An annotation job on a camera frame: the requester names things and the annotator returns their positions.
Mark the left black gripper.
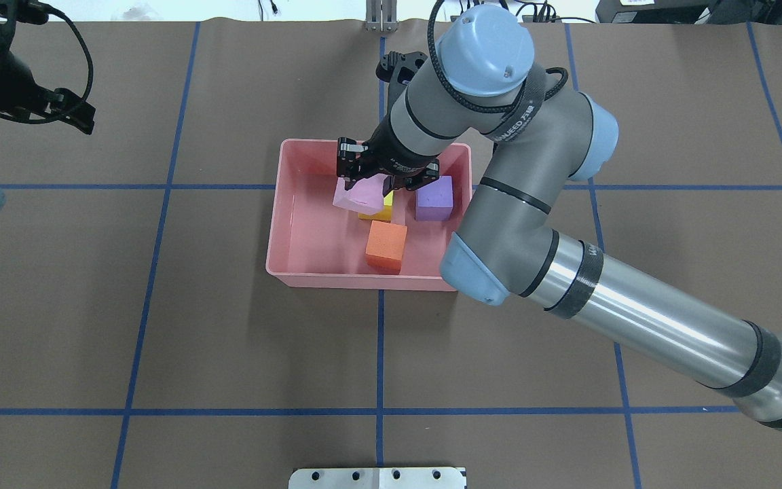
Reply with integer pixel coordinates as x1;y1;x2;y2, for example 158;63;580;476
0;52;96;135

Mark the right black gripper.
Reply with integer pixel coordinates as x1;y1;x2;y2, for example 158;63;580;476
336;115;441;192

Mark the pink foam block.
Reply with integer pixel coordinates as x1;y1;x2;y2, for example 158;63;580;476
332;174;387;215

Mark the yellow foam block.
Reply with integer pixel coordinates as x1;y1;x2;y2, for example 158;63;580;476
358;192;394;222

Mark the purple foam block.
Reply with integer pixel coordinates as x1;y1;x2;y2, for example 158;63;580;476
415;175;454;221

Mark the orange foam block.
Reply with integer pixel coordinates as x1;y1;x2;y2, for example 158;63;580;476
365;221;409;273

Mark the pink plastic bin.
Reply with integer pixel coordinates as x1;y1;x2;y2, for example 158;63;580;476
265;139;472;291

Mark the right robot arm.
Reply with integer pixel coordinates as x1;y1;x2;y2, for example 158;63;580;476
336;24;782;452

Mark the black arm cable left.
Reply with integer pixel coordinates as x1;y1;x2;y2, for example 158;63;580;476
0;3;95;124

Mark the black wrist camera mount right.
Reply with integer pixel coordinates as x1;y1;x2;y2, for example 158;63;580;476
375;52;428;86

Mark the metal frame bracket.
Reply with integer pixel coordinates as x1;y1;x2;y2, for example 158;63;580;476
364;0;399;34

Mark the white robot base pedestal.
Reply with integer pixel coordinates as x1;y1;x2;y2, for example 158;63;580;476
288;467;468;488

